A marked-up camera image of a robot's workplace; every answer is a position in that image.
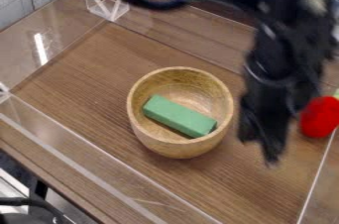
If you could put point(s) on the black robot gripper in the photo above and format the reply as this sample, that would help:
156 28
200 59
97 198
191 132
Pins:
283 71

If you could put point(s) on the green rectangular block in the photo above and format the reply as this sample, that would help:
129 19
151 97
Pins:
181 119

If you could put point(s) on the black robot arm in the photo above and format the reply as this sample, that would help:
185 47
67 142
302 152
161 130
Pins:
274 13

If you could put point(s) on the brown wooden bowl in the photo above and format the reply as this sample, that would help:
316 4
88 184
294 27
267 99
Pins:
195 89

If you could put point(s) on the red plush ball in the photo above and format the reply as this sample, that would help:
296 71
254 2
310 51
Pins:
319 117

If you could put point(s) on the clear acrylic corner bracket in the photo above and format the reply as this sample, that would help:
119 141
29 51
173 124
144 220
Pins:
108 9

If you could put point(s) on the black table leg bracket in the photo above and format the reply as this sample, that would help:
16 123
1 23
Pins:
37 189

